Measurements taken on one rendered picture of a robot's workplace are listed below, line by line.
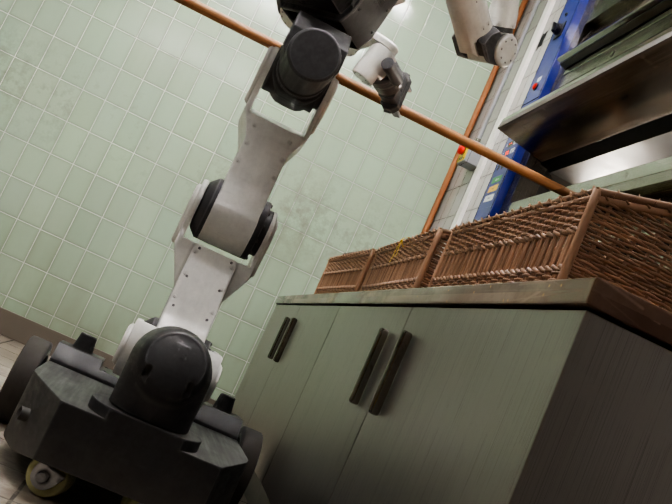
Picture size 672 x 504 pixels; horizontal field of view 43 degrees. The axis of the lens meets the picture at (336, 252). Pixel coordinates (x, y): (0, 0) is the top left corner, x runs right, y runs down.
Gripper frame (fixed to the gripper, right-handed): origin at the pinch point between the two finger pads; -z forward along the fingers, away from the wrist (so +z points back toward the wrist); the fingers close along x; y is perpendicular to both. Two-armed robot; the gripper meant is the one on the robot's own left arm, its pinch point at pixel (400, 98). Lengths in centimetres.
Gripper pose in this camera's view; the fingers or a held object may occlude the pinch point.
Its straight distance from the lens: 250.0
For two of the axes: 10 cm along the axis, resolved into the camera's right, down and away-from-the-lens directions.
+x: -4.0, 9.1, -1.4
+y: 8.5, 3.1, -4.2
